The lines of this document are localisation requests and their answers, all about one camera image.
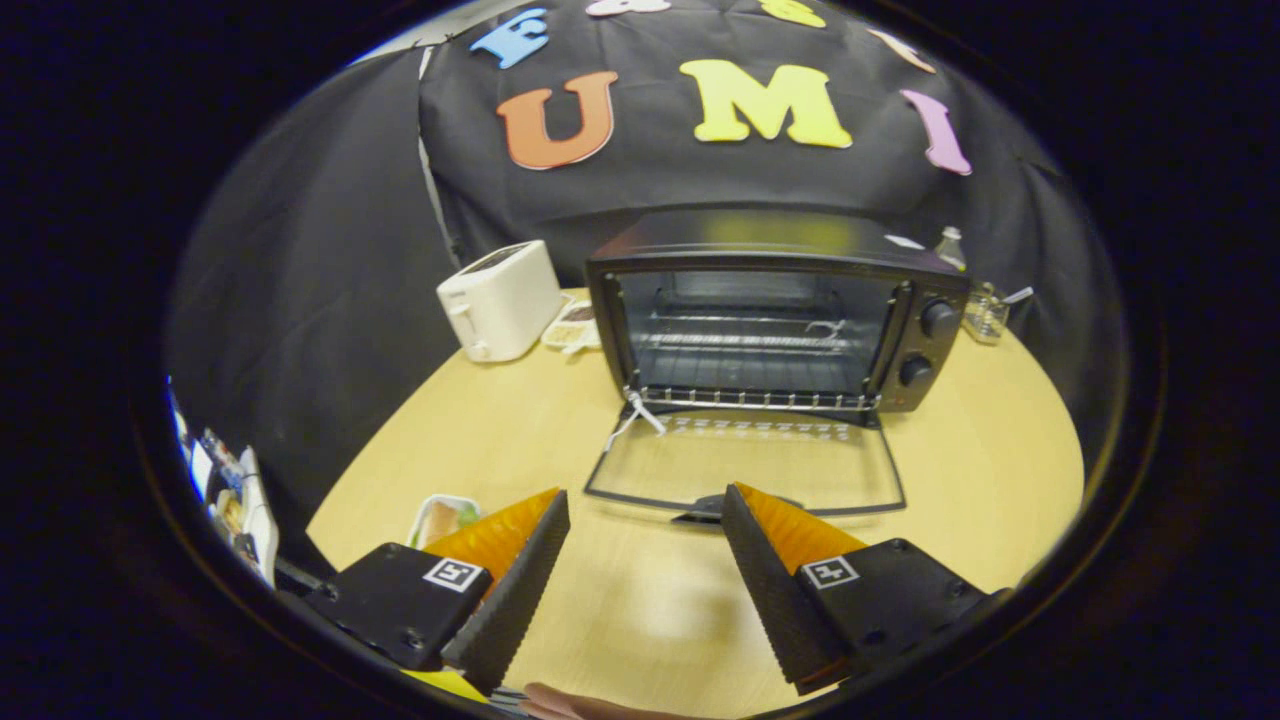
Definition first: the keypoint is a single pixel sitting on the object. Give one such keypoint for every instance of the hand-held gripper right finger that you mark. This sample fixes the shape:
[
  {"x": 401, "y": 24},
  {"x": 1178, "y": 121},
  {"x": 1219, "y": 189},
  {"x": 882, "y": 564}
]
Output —
[{"x": 775, "y": 590}]

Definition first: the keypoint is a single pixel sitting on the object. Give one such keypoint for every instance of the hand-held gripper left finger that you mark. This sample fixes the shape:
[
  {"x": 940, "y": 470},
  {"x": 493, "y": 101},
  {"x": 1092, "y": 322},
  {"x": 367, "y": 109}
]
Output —
[{"x": 520, "y": 590}]

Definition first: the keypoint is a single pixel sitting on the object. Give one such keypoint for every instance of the black toaster oven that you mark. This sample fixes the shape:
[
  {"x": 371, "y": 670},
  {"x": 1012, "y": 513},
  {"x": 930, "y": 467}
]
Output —
[{"x": 760, "y": 240}]

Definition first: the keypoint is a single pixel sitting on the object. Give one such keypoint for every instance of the white food tray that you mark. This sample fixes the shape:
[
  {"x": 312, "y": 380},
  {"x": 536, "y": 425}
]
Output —
[{"x": 572, "y": 325}]

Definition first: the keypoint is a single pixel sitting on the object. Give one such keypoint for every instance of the white pop-up toaster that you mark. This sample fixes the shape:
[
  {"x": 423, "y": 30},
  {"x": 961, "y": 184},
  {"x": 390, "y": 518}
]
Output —
[{"x": 500, "y": 300}]

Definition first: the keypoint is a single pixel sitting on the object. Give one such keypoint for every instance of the white plate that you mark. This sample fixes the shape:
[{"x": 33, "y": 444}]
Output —
[{"x": 425, "y": 508}]

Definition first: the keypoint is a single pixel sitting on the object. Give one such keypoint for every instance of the white printed bag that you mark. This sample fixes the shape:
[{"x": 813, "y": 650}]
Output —
[{"x": 250, "y": 510}]

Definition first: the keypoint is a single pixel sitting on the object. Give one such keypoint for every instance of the green label plastic bottle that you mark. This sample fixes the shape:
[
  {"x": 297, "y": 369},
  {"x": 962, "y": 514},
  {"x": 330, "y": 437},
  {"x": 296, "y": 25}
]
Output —
[{"x": 950, "y": 250}]

